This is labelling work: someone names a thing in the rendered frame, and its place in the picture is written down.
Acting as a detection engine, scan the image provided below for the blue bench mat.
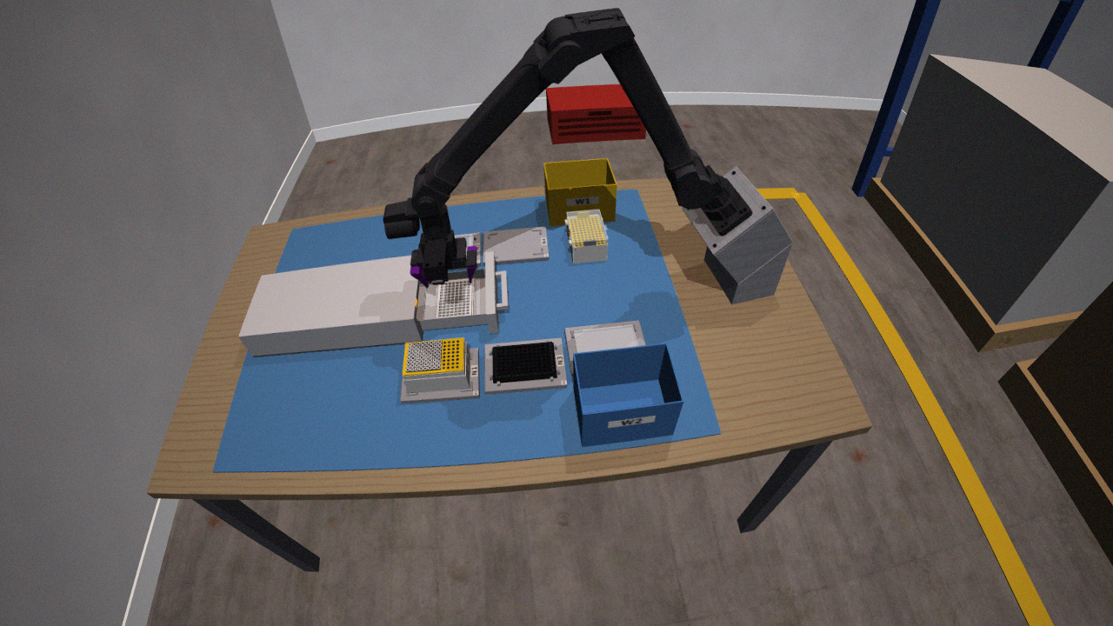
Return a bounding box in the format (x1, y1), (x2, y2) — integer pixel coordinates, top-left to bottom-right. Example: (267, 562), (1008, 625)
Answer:
(213, 189), (722, 472)

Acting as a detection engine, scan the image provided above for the blue open-top bin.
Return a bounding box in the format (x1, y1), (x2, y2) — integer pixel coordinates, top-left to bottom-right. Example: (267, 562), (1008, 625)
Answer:
(573, 343), (683, 447)

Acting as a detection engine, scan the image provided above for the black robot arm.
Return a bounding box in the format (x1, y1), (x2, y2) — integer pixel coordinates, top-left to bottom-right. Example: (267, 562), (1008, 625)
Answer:
(383, 8), (752, 285)

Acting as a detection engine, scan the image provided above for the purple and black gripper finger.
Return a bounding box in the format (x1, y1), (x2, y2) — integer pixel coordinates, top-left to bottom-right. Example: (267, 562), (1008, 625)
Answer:
(467, 246), (477, 283)
(410, 265), (429, 288)

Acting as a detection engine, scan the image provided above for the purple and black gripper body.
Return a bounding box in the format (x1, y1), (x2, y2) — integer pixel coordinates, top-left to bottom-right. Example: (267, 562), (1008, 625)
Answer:
(410, 227), (477, 270)

